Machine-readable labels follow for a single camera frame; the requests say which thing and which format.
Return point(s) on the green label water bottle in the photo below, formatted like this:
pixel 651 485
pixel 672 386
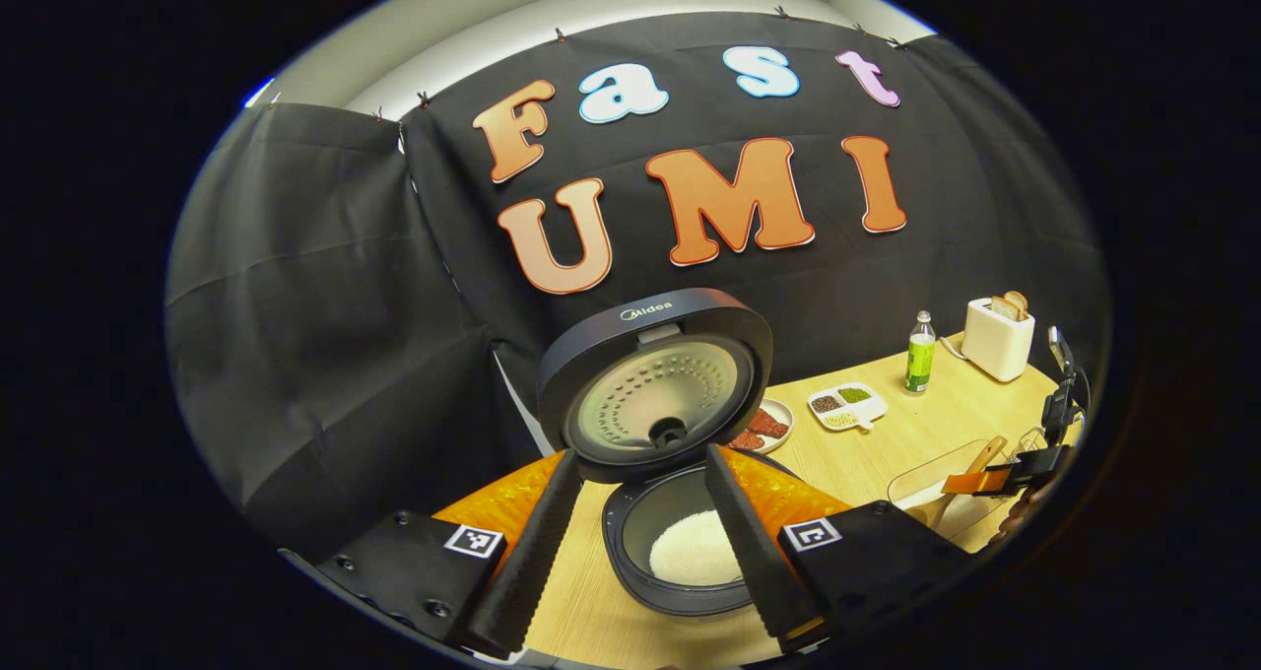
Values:
pixel 920 360

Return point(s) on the toast bread slice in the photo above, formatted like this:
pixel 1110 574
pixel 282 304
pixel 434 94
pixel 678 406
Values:
pixel 1005 307
pixel 1019 301

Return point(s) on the clear plastic container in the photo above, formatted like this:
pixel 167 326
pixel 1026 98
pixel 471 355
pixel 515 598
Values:
pixel 921 478

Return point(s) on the ceiling light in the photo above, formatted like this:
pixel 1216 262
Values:
pixel 258 94

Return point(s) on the white rice heap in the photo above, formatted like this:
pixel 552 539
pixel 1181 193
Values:
pixel 695 552

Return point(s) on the red meat piece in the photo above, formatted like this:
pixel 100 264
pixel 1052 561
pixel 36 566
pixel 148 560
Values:
pixel 770 424
pixel 747 441

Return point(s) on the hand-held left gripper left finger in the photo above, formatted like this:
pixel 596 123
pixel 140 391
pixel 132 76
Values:
pixel 527 571

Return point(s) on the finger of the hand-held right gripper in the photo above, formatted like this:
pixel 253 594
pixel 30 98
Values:
pixel 975 481

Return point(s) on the white toaster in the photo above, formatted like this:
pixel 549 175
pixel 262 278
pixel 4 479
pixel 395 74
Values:
pixel 995 350

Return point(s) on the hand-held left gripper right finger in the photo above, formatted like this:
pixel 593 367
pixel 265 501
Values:
pixel 754 552

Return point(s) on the black rice cooker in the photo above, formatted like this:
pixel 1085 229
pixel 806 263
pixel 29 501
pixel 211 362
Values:
pixel 591 355

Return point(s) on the round white plate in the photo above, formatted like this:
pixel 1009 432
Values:
pixel 783 414

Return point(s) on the white divided bean dish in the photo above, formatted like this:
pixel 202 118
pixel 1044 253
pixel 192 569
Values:
pixel 847 409

